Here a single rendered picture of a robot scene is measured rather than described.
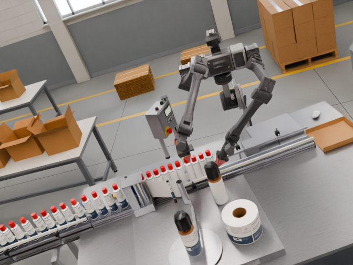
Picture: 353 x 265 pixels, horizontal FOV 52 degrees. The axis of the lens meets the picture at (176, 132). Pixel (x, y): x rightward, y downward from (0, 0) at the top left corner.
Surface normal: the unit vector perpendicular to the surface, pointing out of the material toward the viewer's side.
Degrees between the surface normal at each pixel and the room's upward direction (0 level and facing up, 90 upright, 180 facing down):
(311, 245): 0
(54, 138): 90
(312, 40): 90
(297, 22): 90
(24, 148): 91
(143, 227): 0
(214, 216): 0
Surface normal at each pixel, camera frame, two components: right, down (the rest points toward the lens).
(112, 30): -0.02, 0.53
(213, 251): -0.30, -0.81
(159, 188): -0.30, 0.58
